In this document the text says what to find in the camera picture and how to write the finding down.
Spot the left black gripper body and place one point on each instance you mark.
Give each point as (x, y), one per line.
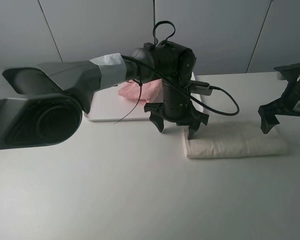
(176, 108)

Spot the pink terry towel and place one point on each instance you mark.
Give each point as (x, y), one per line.
(148, 92)

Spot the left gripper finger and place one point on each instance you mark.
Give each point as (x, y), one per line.
(192, 129)
(157, 121)

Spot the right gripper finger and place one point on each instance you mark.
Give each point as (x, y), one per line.
(268, 121)

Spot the white rectangular plastic tray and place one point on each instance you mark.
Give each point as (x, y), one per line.
(108, 106)

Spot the cream white terry towel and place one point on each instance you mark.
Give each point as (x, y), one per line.
(232, 140)

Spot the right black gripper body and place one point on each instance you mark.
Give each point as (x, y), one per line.
(289, 102)

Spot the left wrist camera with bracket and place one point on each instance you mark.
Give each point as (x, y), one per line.
(199, 88)

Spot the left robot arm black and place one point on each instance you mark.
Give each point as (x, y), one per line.
(43, 105)

